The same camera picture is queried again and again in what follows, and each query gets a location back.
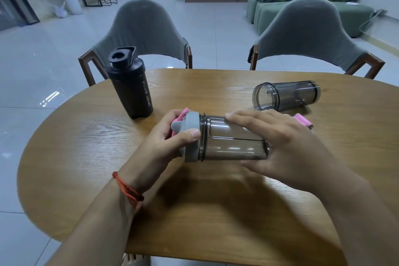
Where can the person's right hand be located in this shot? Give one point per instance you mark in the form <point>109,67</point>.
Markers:
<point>296,153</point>

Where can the person's left hand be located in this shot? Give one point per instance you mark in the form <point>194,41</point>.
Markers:
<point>152,153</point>

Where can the person's right thumb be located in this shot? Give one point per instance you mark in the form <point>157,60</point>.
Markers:
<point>255,165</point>

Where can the person's left thumb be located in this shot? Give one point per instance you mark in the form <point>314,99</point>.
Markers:
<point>188,136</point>

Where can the smoky shaker bottle grey lid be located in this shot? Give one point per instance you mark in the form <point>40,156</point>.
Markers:
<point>230,145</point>

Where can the person's left forearm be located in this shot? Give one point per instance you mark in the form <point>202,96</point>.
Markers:
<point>93,231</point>

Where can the person's right forearm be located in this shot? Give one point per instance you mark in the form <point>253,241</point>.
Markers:
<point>367,222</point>

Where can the pink shaker lid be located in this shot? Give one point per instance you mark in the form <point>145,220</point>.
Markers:
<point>304,120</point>

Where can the black sport shaker bottle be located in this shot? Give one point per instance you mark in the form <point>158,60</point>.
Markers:
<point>131,88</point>

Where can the smoky clear lidless shaker cup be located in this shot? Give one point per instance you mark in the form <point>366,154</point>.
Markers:
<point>290,96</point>

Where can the green sofa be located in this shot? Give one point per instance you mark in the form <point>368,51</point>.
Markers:
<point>268,13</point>

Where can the white plant pot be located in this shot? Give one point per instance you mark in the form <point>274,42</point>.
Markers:
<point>72,1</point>

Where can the white plastic bag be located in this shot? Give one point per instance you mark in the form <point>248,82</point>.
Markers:
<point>60,10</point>

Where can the grey chair with wooden frame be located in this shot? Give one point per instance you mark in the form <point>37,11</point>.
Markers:
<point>308,29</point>
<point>140,29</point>

